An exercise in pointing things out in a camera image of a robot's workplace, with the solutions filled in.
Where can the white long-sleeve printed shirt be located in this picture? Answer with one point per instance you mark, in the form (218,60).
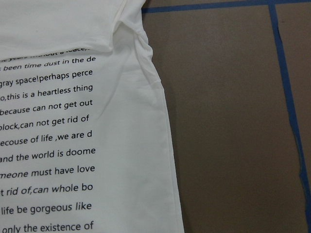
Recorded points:
(85,138)

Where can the brown paper table cover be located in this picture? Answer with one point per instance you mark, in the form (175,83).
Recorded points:
(237,79)

